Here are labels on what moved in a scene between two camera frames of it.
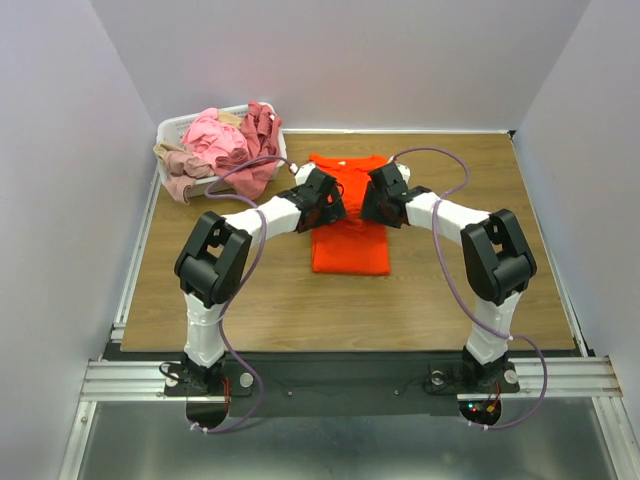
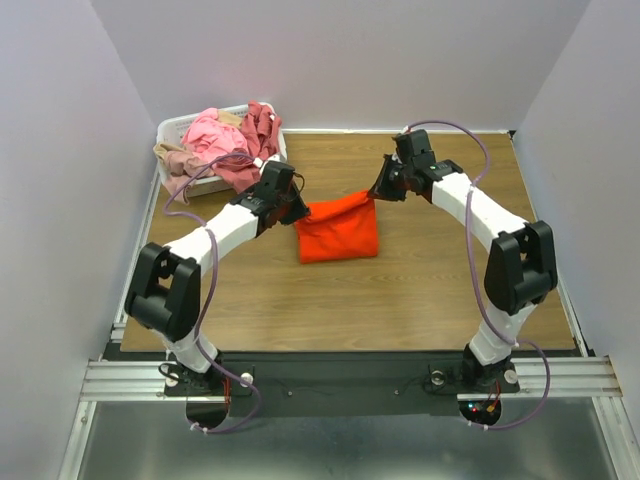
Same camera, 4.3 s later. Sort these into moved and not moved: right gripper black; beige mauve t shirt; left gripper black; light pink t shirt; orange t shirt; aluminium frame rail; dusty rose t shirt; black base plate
Moved: right gripper black; left gripper black; orange t shirt
Not moved: beige mauve t shirt; dusty rose t shirt; aluminium frame rail; black base plate; light pink t shirt
